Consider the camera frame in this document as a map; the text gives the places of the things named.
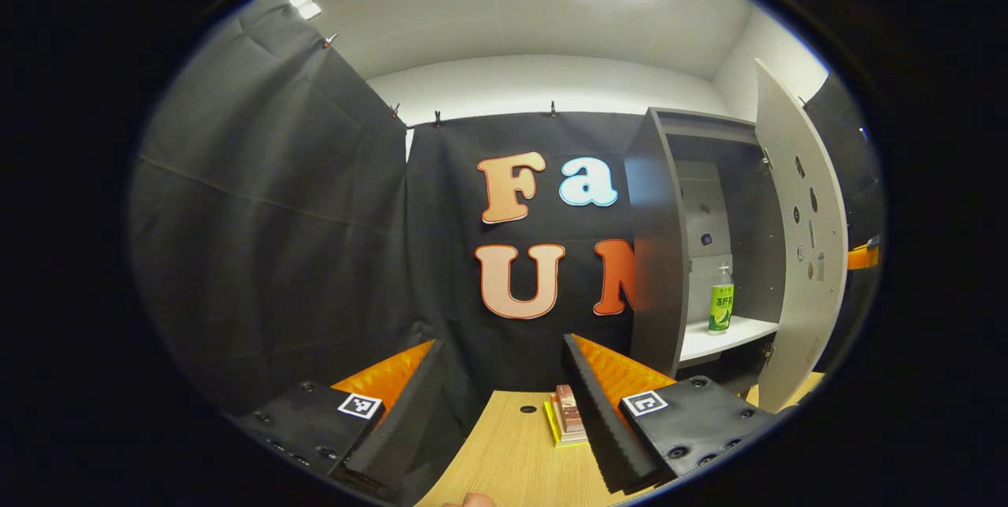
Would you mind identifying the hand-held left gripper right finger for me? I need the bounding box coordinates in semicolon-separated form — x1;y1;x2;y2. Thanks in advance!
561;332;780;496

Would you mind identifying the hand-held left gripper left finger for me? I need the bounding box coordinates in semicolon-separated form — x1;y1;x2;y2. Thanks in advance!
228;338;463;504

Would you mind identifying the green label bottle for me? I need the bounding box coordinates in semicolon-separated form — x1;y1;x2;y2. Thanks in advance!
707;263;736;335

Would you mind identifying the white cabinet shelf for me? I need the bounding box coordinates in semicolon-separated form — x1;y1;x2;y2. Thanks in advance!
679;316;780;362

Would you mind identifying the grey cabinet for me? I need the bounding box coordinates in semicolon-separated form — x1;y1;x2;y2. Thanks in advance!
624;107;788;402

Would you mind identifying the black backdrop cloth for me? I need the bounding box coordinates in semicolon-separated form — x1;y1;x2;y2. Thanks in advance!
130;3;884;445

